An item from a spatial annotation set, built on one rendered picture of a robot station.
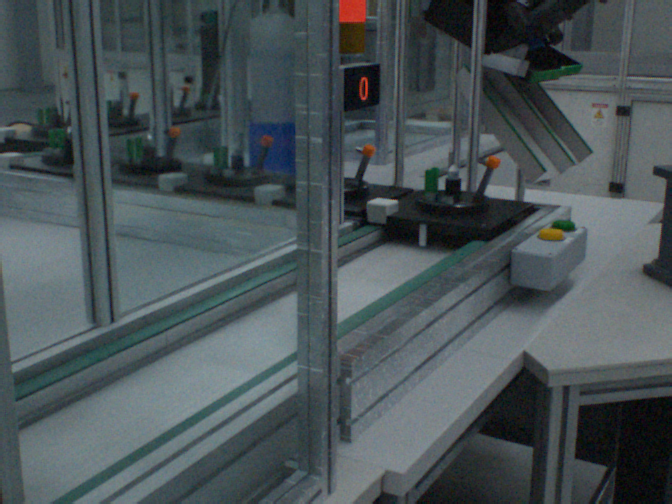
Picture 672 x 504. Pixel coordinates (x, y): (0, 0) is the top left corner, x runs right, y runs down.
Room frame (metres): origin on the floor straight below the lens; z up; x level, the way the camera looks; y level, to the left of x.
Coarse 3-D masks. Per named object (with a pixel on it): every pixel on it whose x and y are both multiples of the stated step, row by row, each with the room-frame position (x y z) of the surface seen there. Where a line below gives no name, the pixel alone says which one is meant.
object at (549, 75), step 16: (432, 0) 1.91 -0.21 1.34; (448, 0) 1.89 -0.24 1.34; (464, 0) 2.01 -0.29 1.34; (432, 16) 1.91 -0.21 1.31; (448, 16) 1.89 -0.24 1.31; (464, 16) 1.86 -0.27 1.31; (496, 16) 1.96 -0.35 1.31; (448, 32) 1.89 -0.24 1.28; (464, 32) 1.86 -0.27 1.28; (496, 32) 1.96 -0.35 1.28; (528, 64) 1.88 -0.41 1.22; (544, 64) 1.88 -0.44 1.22; (528, 80) 1.77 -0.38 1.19; (544, 80) 1.81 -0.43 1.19
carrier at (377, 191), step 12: (348, 180) 1.78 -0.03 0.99; (348, 192) 1.69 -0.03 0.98; (360, 192) 1.70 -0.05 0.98; (372, 192) 1.76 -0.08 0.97; (384, 192) 1.76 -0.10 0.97; (396, 192) 1.76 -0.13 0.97; (408, 192) 1.77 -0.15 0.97; (348, 204) 1.65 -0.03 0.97; (360, 204) 1.65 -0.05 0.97; (360, 216) 1.59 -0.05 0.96
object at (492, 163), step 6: (492, 156) 1.59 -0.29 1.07; (480, 162) 1.59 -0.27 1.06; (486, 162) 1.59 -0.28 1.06; (492, 162) 1.58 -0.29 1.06; (498, 162) 1.58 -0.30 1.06; (492, 168) 1.58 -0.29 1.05; (486, 174) 1.58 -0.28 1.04; (486, 180) 1.58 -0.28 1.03; (480, 186) 1.59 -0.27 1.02; (486, 186) 1.59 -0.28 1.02; (480, 192) 1.59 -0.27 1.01
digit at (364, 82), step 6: (360, 72) 1.49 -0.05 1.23; (366, 72) 1.51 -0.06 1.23; (360, 78) 1.49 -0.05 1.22; (366, 78) 1.51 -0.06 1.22; (360, 84) 1.49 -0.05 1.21; (366, 84) 1.51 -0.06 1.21; (360, 90) 1.50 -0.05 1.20; (366, 90) 1.51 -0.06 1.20; (360, 96) 1.50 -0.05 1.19; (366, 96) 1.51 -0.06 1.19; (360, 102) 1.50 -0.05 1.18; (366, 102) 1.51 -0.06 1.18
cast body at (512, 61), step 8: (512, 48) 1.69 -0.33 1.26; (520, 48) 1.69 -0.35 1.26; (488, 56) 1.73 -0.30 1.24; (496, 56) 1.70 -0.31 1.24; (504, 56) 1.69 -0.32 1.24; (512, 56) 1.68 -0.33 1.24; (520, 56) 1.69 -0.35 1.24; (488, 64) 1.71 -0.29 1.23; (496, 64) 1.70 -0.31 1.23; (504, 64) 1.69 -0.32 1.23; (512, 64) 1.68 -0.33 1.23; (520, 64) 1.67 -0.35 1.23; (512, 72) 1.68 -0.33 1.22; (520, 72) 1.68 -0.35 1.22
